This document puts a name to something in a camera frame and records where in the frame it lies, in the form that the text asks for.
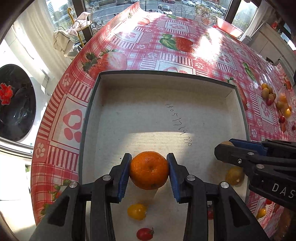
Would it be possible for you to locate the yellow cherry tomato in box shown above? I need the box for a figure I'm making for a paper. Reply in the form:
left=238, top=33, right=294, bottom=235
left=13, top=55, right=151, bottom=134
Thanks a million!
left=127, top=203, right=147, bottom=221

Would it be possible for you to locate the red plastic bin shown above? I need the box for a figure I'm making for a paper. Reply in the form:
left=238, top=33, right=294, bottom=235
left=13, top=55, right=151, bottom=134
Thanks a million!
left=214, top=17, right=243, bottom=38

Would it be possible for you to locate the clear plastic fruit bag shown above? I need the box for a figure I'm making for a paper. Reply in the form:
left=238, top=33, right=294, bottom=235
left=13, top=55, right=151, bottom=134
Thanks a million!
left=276, top=87, right=295, bottom=121

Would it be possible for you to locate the kiwi in fruit pile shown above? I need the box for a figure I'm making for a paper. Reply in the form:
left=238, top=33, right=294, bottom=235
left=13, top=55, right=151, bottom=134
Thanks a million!
left=261, top=87, right=269, bottom=100

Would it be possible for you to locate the red tomato in fruit pile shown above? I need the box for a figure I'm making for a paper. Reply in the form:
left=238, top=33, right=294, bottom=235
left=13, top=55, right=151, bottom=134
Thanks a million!
left=266, top=99, right=273, bottom=106

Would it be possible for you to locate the black round washer door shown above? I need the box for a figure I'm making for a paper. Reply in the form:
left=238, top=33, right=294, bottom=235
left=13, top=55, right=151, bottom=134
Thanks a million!
left=1, top=64, right=36, bottom=142

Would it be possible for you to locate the white handbag on rack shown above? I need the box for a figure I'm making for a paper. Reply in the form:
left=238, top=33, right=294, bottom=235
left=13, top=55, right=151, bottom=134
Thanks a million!
left=53, top=30, right=74, bottom=56

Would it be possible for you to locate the brown kiwi fruit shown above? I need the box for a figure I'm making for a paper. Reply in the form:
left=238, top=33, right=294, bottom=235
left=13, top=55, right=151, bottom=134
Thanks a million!
left=221, top=141, right=234, bottom=146

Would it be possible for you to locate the red strawberry checkered tablecloth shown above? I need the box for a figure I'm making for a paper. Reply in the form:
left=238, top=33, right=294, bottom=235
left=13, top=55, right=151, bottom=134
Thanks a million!
left=31, top=1, right=296, bottom=239

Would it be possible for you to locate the red cherry tomato in box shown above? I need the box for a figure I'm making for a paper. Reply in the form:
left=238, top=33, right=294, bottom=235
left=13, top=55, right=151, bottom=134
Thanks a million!
left=137, top=227, right=154, bottom=241

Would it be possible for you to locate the grey cardboard box tray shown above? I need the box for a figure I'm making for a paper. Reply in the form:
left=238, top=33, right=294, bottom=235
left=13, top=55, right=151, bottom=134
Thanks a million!
left=78, top=70, right=251, bottom=241

